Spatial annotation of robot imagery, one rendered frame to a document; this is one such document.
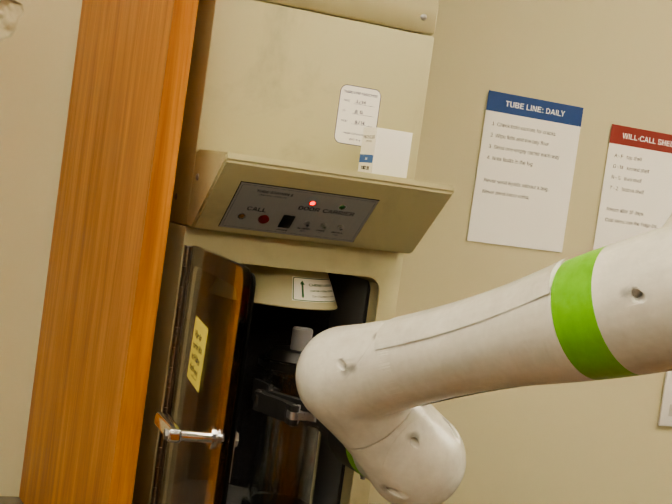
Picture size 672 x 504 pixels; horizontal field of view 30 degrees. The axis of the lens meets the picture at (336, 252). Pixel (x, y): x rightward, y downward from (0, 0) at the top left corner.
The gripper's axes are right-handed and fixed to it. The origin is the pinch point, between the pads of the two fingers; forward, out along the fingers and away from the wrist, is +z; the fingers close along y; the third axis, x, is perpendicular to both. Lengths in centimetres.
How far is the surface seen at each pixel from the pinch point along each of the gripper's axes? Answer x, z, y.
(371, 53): -46.9, 0.2, -4.3
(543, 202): -31, 43, -64
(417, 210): -26.9, -8.3, -10.0
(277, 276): -15.3, 3.8, 3.4
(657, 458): 16, 44, -101
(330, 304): -12.2, 3.8, -5.1
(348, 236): -22.2, -3.8, -2.8
